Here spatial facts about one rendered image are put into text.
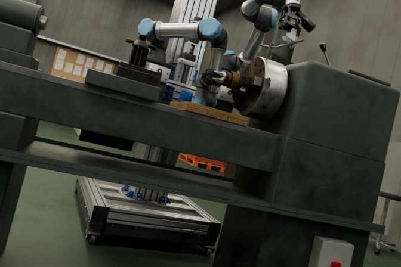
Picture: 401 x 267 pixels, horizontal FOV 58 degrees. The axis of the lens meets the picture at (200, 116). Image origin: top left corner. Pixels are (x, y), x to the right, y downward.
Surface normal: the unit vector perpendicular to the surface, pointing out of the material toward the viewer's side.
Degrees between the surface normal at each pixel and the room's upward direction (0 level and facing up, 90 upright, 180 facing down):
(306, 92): 90
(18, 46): 90
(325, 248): 90
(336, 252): 90
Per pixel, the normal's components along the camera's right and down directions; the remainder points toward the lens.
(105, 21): 0.38, 0.06
